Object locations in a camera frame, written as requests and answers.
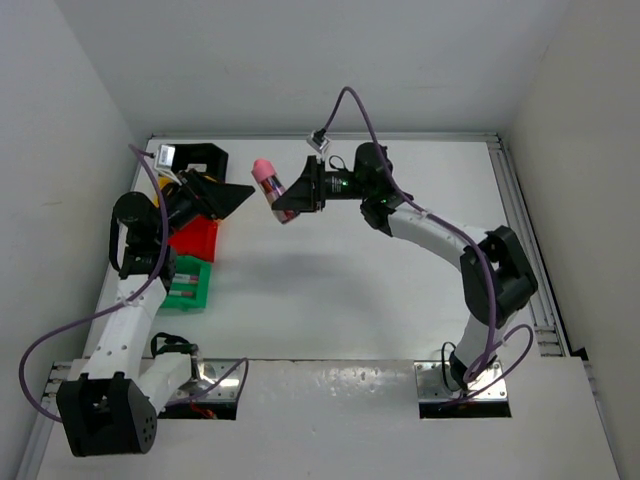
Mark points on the black storage bin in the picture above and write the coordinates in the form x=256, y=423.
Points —
x=210, y=154

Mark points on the pink capped glue bottle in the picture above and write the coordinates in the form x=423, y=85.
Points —
x=267, y=179

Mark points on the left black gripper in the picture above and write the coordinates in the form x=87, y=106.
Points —
x=208, y=197

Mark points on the metal base plate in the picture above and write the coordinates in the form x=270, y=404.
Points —
x=216, y=380
x=435, y=384

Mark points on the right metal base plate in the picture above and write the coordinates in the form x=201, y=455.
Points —
x=435, y=384

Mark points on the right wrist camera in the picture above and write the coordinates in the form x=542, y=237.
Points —
x=318, y=141

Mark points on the yellow storage bin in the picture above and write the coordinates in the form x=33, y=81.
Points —
x=165, y=185

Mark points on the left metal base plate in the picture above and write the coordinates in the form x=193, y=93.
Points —
x=216, y=380

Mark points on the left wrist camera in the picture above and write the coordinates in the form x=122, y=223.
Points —
x=164, y=158

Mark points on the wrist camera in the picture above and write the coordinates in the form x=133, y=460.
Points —
x=318, y=141
x=164, y=158

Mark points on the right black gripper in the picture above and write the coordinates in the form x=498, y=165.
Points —
x=301, y=195

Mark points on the red storage bin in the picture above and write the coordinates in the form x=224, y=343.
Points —
x=197, y=239

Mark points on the white eraser block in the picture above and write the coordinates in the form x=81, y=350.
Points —
x=200, y=167

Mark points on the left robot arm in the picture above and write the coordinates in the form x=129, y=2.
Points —
x=113, y=406

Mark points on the green storage bin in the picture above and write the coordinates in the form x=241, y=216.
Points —
x=192, y=266

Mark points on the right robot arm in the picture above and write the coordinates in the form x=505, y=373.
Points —
x=497, y=278

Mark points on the white pen orange cap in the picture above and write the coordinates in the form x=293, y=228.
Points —
x=186, y=277

